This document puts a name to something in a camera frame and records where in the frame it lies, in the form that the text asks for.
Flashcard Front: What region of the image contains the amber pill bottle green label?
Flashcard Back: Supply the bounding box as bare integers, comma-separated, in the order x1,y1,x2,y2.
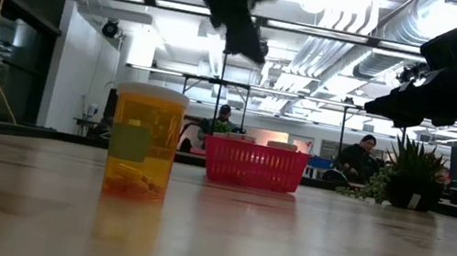
99,78,192,207

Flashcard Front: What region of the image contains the red plastic basket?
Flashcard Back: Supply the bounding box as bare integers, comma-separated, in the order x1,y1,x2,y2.
198,135,312,197

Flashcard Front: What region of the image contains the black vertical stand pole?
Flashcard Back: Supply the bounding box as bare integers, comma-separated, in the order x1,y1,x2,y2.
211,51,230,122

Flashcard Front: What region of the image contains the person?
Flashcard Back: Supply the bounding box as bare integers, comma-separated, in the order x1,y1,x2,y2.
197,100,250,142
333,129,391,188
433,165,454,187

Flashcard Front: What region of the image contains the succulent in black pot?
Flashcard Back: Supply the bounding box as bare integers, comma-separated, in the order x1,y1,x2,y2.
378,132,454,216

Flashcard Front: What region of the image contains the trailing green bead plant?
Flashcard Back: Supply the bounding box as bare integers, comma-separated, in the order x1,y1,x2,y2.
334,158,395,206

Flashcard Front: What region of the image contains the blue bin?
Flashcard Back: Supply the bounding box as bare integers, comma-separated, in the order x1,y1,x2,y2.
308,155,336,171

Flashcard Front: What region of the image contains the small dark monitor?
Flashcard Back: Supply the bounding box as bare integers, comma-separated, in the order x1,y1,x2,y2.
102,87,120,118

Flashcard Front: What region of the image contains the white spray bottle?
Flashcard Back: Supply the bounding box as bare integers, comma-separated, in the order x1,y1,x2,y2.
84,102,101,122

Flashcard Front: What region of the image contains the yellow stick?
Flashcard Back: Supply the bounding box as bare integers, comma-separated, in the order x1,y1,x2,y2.
0,73,27,126

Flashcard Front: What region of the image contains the black camera on boom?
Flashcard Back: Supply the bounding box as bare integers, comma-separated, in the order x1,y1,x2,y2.
396,58,429,87

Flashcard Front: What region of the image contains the black metal workstation frame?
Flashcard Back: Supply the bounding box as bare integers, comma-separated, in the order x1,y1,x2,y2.
118,62,414,160

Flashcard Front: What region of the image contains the black round ceiling camera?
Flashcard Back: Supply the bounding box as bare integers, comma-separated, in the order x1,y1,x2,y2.
99,17,122,40

